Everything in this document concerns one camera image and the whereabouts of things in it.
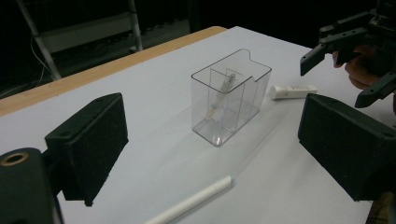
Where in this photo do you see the white cable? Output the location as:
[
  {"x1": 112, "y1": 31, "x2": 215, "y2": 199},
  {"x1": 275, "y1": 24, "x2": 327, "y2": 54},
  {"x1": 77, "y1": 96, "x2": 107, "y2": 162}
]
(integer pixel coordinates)
[{"x1": 0, "y1": 36, "x2": 48, "y2": 97}]

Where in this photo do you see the white cosmetic tube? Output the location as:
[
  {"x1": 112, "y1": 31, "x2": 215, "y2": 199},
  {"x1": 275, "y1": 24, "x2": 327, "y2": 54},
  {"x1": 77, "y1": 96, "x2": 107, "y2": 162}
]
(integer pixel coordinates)
[{"x1": 269, "y1": 84, "x2": 318, "y2": 101}]

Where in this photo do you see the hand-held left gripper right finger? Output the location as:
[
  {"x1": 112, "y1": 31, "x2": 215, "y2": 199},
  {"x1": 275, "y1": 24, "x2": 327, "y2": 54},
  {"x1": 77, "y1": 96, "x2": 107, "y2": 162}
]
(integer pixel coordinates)
[{"x1": 297, "y1": 92, "x2": 396, "y2": 203}]

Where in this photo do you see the grey metal stand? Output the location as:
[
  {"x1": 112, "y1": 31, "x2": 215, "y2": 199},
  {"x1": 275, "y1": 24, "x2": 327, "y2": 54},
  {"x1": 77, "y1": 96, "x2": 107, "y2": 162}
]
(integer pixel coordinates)
[{"x1": 15, "y1": 0, "x2": 144, "y2": 82}]

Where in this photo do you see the slim white pen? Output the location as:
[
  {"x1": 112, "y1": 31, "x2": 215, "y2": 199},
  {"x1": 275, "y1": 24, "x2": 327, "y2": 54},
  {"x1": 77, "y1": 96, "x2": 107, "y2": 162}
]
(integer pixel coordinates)
[{"x1": 144, "y1": 175, "x2": 233, "y2": 224}]

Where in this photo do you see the silver grey pen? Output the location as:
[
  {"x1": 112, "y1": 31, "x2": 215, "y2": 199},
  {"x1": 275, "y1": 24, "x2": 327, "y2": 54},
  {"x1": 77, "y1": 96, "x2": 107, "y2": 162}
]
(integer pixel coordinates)
[{"x1": 206, "y1": 73, "x2": 237, "y2": 119}]

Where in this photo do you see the clear plastic divided organizer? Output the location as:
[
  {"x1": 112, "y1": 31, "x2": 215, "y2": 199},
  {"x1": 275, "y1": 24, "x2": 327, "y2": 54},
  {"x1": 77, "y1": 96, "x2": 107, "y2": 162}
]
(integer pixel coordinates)
[{"x1": 190, "y1": 48, "x2": 273, "y2": 148}]

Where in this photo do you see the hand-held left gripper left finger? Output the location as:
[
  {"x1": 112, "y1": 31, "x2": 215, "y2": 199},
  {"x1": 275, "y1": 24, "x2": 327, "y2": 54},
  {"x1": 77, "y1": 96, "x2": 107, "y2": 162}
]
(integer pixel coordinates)
[{"x1": 44, "y1": 91, "x2": 130, "y2": 207}]

